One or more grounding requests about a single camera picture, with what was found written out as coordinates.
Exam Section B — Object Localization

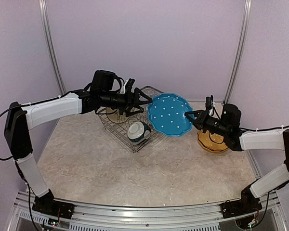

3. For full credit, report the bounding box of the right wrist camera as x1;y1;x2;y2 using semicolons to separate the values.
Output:
205;95;214;116

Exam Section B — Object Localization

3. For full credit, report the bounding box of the aluminium front rail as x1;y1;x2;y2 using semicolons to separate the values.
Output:
5;192;287;231

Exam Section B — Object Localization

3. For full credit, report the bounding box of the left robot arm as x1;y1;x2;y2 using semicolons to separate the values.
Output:
1;70;152;214

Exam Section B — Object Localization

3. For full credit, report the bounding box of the metal wire dish rack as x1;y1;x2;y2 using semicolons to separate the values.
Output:
99;104;167;153

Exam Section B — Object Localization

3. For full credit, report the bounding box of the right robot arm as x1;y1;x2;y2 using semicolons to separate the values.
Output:
184;103;289;214

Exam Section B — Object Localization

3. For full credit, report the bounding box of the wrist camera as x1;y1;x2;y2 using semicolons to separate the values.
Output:
205;95;214;116
120;78;135;94

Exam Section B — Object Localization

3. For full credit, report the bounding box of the yellow dotted plate front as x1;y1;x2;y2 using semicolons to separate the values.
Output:
197;139;229;154

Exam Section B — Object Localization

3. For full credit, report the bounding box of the clear drinking glass right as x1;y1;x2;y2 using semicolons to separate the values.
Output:
145;88;156;97

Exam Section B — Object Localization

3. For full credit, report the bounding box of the aluminium frame post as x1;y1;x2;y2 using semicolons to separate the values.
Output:
39;0;66;95
223;0;252;103

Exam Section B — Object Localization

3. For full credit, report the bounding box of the blue white bowl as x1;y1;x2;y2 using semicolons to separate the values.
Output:
127;121;152;143

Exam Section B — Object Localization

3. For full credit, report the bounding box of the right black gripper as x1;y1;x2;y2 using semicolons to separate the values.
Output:
185;108;230;137

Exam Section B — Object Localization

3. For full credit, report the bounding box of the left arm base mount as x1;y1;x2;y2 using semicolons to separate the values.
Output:
32;201;75;219

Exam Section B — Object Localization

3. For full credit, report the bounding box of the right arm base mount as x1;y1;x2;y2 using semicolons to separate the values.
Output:
220;200;263;218

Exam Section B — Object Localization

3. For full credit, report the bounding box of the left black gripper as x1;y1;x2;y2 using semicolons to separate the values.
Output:
100;87;153;117

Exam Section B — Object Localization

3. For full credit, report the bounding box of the left aluminium frame post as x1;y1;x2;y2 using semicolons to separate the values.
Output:
39;0;66;95

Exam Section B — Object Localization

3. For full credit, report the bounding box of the right aluminium frame post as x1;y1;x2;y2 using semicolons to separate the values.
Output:
223;0;252;103

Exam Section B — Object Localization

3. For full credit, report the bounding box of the blue dotted plate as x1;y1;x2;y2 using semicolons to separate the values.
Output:
147;93;193;137

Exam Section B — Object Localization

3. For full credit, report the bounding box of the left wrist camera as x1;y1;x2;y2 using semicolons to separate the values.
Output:
120;78;135;94

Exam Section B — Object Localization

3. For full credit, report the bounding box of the yellow dotted plate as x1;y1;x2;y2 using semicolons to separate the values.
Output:
197;139;229;154
197;131;225;144

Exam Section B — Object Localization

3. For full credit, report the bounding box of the beige patterned plate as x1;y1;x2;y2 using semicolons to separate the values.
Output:
105;107;129;124

